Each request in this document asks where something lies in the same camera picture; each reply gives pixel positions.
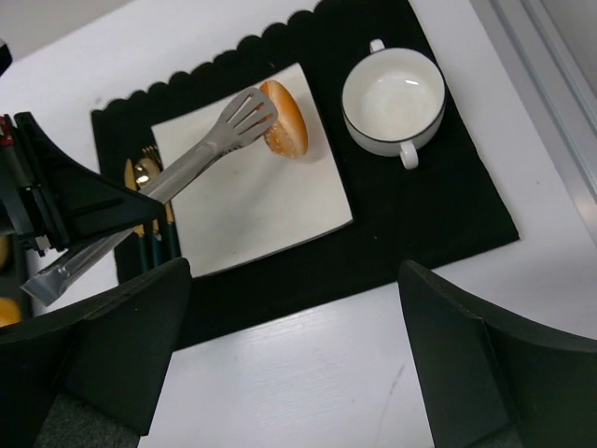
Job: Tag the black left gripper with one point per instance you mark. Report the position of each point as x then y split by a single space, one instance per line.
49 201

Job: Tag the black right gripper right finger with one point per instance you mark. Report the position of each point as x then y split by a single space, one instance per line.
491 378

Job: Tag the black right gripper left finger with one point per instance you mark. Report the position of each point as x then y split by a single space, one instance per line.
90 374

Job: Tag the metal serving tongs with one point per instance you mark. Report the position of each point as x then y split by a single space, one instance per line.
246 117

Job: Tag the sesame bun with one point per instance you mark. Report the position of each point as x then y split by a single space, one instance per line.
288 136

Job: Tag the plain round bun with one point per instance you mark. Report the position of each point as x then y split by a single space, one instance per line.
5 247

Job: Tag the orange glazed bagel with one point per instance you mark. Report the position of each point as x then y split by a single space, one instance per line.
10 312

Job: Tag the black scalloped placemat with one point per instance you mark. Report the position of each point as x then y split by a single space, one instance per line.
445 210

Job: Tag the white square plate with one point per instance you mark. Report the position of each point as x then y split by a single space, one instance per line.
253 203

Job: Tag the white two-handled soup bowl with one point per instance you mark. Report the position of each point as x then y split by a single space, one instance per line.
393 102

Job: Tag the aluminium corner frame rail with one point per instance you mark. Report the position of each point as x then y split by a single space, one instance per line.
557 77

